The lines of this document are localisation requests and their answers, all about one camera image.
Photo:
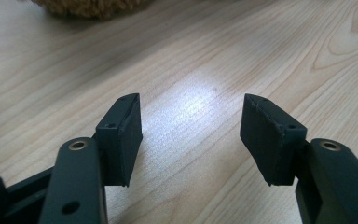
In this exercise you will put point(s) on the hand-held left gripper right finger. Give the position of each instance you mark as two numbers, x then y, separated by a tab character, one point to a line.
270	143

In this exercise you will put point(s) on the brown plush teddy bear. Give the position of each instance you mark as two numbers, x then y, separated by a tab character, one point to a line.
90	7

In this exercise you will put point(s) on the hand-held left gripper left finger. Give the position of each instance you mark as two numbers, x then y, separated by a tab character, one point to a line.
121	143

